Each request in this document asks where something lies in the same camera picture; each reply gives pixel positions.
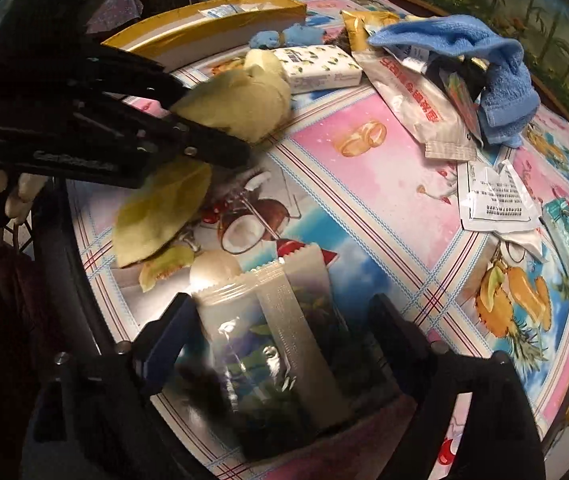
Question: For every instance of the colourful fruit tablecloth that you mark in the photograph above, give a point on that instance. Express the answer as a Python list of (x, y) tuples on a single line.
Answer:
[(388, 219)]

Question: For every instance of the yellow towel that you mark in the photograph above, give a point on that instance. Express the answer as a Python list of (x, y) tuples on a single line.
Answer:
[(247, 103)]

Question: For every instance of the white tissue pack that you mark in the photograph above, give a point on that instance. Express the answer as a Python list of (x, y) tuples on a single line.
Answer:
[(318, 68)]

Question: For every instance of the clear snack packet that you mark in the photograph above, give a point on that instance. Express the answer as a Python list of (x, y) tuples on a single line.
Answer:
[(289, 368)]

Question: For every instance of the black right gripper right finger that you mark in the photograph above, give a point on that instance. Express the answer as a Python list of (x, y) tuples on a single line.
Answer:
[(444, 389)]

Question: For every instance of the silver foil pouch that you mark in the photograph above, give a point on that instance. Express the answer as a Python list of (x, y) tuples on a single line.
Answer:
[(417, 103)]

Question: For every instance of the blue towel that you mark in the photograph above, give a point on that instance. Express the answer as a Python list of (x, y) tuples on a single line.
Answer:
[(509, 100)]

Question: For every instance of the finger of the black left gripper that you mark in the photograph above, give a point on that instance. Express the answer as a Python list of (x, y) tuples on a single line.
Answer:
[(107, 135), (78, 73)]

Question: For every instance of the gold cardboard box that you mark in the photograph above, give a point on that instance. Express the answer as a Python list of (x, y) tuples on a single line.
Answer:
[(186, 35)]

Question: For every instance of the white printed sachet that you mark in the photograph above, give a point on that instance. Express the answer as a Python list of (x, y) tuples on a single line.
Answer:
[(495, 200)]

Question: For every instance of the teal wet wipe packet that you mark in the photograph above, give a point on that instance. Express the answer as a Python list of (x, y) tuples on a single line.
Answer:
[(555, 217)]

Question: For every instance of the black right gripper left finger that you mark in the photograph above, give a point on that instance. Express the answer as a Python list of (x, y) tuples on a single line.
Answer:
[(107, 401)]

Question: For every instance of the blue plush toy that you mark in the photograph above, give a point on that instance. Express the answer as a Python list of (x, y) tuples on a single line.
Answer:
[(297, 35)]

